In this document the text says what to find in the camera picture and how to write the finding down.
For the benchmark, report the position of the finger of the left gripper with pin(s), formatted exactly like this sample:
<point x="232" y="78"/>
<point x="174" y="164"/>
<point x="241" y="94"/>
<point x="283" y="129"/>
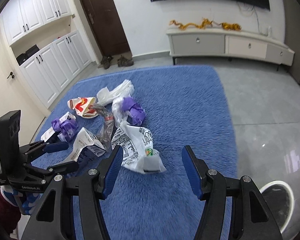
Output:
<point x="62" y="168"/>
<point x="41" y="147"/>

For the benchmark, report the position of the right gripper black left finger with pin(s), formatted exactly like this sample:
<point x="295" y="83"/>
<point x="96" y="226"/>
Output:
<point x="53" y="217"/>

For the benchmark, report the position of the clear plastic bag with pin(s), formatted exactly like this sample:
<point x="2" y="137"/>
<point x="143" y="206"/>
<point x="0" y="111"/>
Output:
<point x="105" y="133"/>

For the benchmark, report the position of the red white paper food bag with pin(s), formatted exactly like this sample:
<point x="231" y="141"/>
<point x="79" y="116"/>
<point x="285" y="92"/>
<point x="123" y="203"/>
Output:
<point x="82" y="107"/>

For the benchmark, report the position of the white round trash bin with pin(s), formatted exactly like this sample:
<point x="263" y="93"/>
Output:
<point x="280" y="199"/>

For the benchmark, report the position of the left hand blue white glove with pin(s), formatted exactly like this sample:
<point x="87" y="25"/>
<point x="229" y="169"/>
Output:
<point x="26" y="202"/>

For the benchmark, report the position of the white printed carton box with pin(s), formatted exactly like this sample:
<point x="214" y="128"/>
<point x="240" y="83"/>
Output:
<point x="86" y="148"/>

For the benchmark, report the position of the purple glove left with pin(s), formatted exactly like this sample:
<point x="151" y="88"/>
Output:
<point x="66" y="130"/>

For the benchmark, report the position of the purple glove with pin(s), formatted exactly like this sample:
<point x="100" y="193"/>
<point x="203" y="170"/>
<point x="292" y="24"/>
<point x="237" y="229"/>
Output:
<point x="136" y="113"/>
<point x="66" y="130"/>

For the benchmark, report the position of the white flat paper box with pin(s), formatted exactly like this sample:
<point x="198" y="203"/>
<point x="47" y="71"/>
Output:
<point x="48" y="134"/>

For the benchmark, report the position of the cream interior door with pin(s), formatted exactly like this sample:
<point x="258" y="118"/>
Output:
<point x="14" y="97"/>

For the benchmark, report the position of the white printed plastic bag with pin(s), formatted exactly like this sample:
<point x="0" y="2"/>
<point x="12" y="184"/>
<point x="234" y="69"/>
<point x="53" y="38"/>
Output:
<point x="139" y="154"/>

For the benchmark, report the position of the purple glove right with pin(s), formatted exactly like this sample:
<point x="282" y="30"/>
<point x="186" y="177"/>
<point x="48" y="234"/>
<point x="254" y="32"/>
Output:
<point x="136" y="113"/>

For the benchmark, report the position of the blue shaggy rug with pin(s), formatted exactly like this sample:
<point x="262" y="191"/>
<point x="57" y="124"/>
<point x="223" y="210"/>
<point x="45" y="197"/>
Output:
<point x="184" y="105"/>

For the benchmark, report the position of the dark brown entrance door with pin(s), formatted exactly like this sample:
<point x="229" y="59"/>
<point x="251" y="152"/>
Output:
<point x="106" y="26"/>

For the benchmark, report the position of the white low tv cabinet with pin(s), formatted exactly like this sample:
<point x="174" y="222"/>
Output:
<point x="228" y="43"/>

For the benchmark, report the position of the golden dragon ornament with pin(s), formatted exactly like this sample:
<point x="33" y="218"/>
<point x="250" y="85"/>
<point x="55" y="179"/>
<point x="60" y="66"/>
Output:
<point x="207" y="23"/>

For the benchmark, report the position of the white wall cabinet unit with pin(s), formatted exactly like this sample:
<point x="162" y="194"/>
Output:
<point x="46" y="44"/>

